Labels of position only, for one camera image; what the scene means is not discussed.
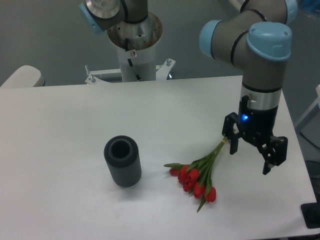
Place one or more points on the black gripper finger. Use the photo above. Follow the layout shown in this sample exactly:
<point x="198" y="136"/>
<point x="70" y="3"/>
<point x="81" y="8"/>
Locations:
<point x="273" y="149"/>
<point x="229" y="132"/>

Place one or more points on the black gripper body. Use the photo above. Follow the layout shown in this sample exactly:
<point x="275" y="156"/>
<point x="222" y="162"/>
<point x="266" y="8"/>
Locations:
<point x="255" y="125"/>

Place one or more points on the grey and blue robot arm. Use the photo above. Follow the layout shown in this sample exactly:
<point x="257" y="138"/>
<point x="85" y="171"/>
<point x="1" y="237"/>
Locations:
<point x="258" y="41"/>

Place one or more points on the white furniture at right edge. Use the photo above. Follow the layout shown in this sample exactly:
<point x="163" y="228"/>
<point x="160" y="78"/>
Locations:
<point x="309" y="113"/>

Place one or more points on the red tulip bouquet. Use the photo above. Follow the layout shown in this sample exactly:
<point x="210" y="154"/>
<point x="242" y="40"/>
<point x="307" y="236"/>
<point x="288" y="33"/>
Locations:
<point x="196" y="177"/>

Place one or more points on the black device at table edge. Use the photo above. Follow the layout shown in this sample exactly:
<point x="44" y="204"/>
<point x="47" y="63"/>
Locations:
<point x="311" y="215"/>

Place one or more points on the dark grey ribbed vase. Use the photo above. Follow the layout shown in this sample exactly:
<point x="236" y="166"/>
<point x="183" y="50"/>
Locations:
<point x="121" y="154"/>

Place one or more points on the white chair back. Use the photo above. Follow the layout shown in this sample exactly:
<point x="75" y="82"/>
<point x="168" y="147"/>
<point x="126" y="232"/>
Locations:
<point x="24" y="77"/>

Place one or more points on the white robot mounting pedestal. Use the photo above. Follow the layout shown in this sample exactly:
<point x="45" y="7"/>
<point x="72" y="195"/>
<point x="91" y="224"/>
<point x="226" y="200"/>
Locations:
<point x="136" y="46"/>

